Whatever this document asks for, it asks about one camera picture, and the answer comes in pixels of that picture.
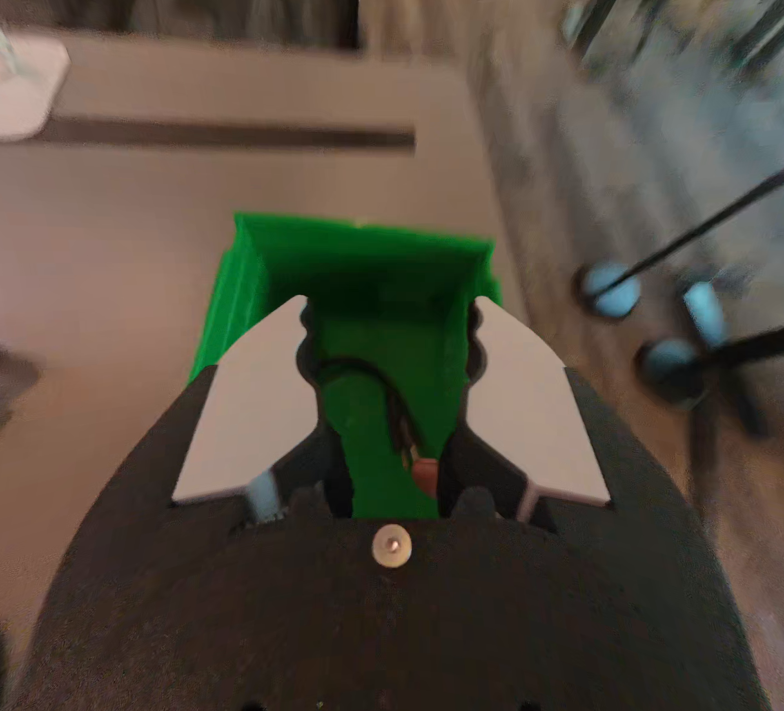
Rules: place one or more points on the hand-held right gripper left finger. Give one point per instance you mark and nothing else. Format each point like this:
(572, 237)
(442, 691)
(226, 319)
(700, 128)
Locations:
(245, 411)

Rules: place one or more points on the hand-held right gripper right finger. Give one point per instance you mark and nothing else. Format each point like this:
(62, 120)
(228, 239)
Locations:
(533, 411)

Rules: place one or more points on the green plastic bin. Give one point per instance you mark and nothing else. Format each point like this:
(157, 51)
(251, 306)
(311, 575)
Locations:
(367, 270)

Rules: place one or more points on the dark grey strip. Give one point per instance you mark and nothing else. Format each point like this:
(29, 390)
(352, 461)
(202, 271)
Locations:
(245, 135)

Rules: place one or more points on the black office chair base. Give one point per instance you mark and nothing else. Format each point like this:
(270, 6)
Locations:
(674, 363)

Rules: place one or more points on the white flat object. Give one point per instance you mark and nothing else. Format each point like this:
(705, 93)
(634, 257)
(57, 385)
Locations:
(30, 92)

